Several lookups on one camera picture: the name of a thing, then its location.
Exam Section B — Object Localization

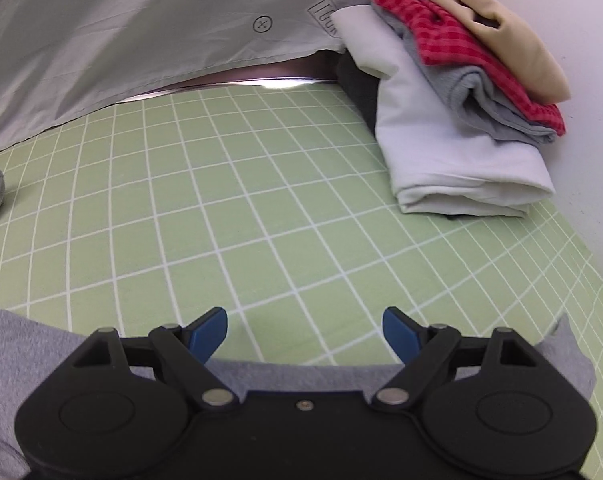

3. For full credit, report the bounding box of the grey sweatshirt garment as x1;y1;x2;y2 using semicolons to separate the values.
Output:
0;311;597;479

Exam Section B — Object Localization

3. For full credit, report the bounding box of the green grid bed sheet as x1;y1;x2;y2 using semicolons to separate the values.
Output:
0;84;603;479

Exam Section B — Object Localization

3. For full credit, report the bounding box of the white folded garment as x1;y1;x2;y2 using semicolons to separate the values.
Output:
333;6;554;217

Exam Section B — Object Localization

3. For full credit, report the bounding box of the grey folded garment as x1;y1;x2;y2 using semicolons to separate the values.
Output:
373;4;559;146

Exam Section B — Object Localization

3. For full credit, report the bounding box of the beige folded garment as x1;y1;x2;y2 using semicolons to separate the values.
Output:
429;0;571;104

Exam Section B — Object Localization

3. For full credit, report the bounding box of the red striped folded garment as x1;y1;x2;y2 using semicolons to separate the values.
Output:
372;0;566;136

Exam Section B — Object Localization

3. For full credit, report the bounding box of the grey duvet with carrots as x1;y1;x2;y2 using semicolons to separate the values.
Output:
0;0;369;151

